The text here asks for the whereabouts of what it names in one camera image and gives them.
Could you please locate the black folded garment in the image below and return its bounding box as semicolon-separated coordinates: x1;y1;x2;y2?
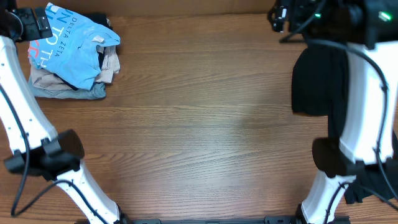
59;12;113;91

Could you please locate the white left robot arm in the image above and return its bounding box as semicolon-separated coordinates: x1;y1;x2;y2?
1;1;130;223

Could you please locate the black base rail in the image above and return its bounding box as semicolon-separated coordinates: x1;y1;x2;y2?
122;215;302;224

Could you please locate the beige folded garment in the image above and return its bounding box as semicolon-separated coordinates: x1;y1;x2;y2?
30;46;121;90

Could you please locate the black unfolded garment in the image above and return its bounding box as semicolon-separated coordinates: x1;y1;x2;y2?
292;45;393;204

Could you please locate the light blue t-shirt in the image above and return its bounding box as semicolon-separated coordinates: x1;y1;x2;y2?
28;2;121;90

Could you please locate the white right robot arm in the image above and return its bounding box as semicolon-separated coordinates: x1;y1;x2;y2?
268;0;397;223

